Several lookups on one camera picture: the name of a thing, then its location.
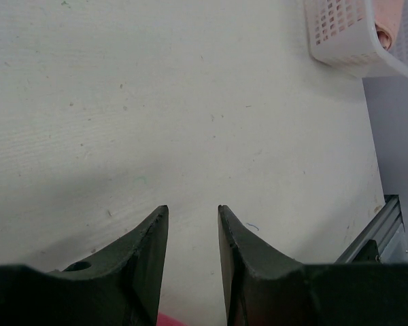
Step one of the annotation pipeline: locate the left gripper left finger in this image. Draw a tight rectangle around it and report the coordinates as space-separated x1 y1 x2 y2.
0 206 169 325

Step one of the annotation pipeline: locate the black cloth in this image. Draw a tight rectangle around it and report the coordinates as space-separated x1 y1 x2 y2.
156 313 186 326

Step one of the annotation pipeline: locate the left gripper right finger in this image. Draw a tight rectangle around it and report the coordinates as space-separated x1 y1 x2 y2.
218 205 408 325

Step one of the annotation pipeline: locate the pink towel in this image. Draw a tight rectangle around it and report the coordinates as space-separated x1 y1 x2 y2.
321 0 407 51

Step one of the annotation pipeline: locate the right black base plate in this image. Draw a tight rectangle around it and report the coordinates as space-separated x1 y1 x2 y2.
352 239 381 264

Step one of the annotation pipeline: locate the aluminium mounting rail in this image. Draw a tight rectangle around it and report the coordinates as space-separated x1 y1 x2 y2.
336 195 408 264

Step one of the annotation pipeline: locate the white plastic basket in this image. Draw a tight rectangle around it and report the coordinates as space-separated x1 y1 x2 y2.
303 1 408 78

